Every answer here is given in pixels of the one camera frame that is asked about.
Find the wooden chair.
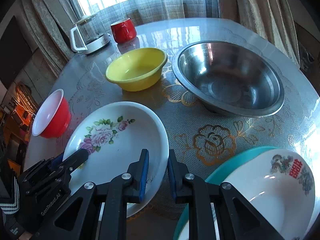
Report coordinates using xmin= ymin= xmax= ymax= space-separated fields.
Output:
xmin=15 ymin=82 xmax=39 ymax=114

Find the yellow plastic bowl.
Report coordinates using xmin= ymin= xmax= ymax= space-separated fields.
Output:
xmin=106 ymin=48 xmax=168 ymax=92

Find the white glass electric kettle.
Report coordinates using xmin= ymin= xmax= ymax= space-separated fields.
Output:
xmin=69 ymin=14 xmax=111 ymax=55

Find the black wall television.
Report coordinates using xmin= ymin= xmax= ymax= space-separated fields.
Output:
xmin=0 ymin=16 xmax=33 ymax=89

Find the white floral plate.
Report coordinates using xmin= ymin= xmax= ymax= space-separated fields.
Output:
xmin=63 ymin=101 xmax=169 ymax=217

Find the red mug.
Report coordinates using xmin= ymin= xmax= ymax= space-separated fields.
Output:
xmin=111 ymin=18 xmax=137 ymax=44

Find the beige left curtain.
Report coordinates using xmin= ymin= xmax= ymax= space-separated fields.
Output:
xmin=20 ymin=0 xmax=78 ymax=77

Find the teal plate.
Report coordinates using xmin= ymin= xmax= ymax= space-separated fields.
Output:
xmin=173 ymin=146 xmax=277 ymax=240

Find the red plastic bowl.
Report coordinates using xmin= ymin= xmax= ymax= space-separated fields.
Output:
xmin=32 ymin=89 xmax=71 ymax=139

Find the beige right curtain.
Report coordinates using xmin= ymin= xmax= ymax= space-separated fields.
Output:
xmin=218 ymin=0 xmax=300 ymax=66

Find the stainless steel bowl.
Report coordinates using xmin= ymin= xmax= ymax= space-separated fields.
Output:
xmin=172 ymin=41 xmax=285 ymax=118

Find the beige curtain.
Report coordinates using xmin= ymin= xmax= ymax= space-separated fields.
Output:
xmin=20 ymin=0 xmax=78 ymax=77
xmin=218 ymin=0 xmax=300 ymax=66

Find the large white dragon plate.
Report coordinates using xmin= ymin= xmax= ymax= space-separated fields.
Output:
xmin=222 ymin=148 xmax=316 ymax=239

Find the orange cabinet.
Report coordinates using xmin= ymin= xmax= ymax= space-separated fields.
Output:
xmin=2 ymin=102 xmax=36 ymax=160

